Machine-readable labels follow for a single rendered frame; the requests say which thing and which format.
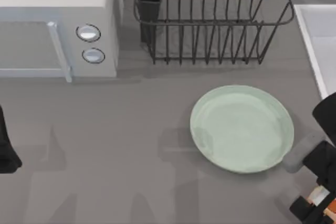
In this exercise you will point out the glass microwave door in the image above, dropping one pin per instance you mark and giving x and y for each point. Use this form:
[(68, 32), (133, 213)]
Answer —
[(23, 45)]

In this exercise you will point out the small round microwave knob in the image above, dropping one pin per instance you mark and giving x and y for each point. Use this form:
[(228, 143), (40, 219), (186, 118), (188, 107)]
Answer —
[(93, 55)]

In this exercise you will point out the pale green plate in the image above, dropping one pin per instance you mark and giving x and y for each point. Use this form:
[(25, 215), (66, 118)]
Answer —
[(241, 129)]

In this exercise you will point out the large round microwave knob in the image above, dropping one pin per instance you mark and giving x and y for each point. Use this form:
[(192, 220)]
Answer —
[(87, 33)]

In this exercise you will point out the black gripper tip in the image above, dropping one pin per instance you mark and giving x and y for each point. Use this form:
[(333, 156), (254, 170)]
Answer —
[(6, 153)]

